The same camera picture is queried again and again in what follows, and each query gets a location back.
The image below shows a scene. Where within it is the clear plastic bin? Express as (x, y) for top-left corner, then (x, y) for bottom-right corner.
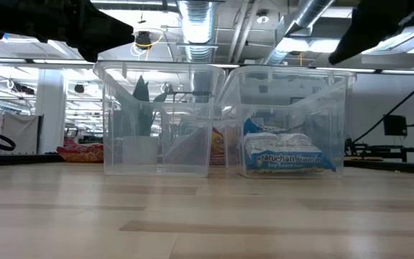
(218, 65), (358, 180)
(93, 60), (226, 178)

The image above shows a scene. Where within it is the white building column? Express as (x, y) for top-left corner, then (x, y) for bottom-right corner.
(35, 68), (68, 155)

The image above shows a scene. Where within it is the small black monitor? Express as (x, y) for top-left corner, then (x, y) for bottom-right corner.
(382, 114), (408, 137)

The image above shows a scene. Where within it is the green snake plant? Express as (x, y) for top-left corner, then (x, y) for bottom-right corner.
(131, 74), (175, 137)

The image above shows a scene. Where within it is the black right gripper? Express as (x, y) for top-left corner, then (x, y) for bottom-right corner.
(328, 0), (414, 65)

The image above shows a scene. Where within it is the grey hanging cloth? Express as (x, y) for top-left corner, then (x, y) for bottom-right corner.
(1, 112), (45, 155)

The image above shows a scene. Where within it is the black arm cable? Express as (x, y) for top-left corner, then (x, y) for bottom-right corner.
(350, 71), (414, 144)

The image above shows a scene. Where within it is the slanted silver ceiling duct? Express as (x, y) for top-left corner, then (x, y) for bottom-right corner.
(264, 0), (336, 66)

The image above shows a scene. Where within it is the fluorescent ceiling light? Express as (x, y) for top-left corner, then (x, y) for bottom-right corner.
(285, 37), (364, 55)

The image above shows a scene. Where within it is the red Maruchan ramen packet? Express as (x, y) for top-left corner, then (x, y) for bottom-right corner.
(163, 125), (227, 167)
(56, 142), (121, 163)

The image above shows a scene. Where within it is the wide silver ceiling duct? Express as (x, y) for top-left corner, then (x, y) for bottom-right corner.
(176, 0), (219, 63)

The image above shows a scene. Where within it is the black ceiling camera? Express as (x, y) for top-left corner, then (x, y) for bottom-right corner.
(134, 30), (153, 50)

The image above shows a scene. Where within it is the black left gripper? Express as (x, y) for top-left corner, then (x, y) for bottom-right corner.
(9, 0), (135, 63)

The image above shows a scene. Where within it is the white plant pot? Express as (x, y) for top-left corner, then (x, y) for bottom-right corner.
(121, 135), (160, 167)

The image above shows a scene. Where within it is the yellow ceiling cable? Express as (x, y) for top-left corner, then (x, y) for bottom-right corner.
(130, 29), (165, 61)

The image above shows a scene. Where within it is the grey overhead crossbar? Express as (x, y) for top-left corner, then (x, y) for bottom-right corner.
(0, 56), (414, 77)

